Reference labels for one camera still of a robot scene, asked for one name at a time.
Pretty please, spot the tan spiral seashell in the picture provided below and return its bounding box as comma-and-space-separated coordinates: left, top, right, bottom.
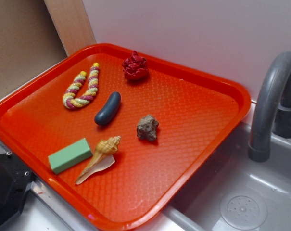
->
75, 136, 121, 185

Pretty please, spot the dark grey bean-shaped object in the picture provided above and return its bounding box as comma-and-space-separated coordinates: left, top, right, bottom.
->
94, 91, 121, 126

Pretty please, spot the grey plastic sink basin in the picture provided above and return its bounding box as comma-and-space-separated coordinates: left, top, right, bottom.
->
159, 121, 291, 231

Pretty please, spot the green rectangular block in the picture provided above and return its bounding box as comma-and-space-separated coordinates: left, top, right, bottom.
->
48, 138, 92, 174

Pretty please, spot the grey toy faucet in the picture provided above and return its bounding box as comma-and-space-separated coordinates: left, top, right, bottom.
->
248, 51, 291, 162

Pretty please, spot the grey-brown rock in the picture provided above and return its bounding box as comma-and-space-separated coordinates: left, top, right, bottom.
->
137, 115, 159, 142

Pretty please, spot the light wooden board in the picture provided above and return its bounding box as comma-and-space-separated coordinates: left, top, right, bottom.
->
44, 0, 96, 56

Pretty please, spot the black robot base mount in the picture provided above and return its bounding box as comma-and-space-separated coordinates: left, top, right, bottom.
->
0, 152, 34, 229

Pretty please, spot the crumpled red paper ball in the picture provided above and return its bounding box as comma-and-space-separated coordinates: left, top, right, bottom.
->
122, 51, 149, 80

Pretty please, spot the colourful twisted rope toy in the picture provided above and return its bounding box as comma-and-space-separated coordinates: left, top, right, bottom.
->
62, 63, 100, 110

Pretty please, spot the orange plastic tray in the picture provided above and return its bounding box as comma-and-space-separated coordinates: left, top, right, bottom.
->
0, 44, 251, 231

